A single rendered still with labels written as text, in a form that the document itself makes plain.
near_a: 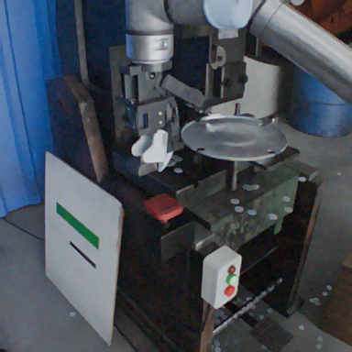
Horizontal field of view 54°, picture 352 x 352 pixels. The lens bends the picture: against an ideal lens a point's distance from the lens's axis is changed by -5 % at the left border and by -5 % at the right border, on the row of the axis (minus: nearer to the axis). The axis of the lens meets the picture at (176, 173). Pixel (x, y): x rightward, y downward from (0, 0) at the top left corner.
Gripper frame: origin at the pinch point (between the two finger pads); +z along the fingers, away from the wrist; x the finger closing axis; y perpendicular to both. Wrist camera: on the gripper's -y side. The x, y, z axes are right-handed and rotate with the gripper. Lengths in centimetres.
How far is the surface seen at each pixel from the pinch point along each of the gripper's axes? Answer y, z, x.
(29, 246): 9, 86, -101
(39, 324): 23, 86, -52
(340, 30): -66, -21, -2
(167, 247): 1.2, 18.2, 3.0
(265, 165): -26.5, 7.2, 4.9
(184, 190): -13.1, 15.2, -8.4
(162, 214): 2.2, 9.5, 2.9
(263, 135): -39.9, 6.9, -6.5
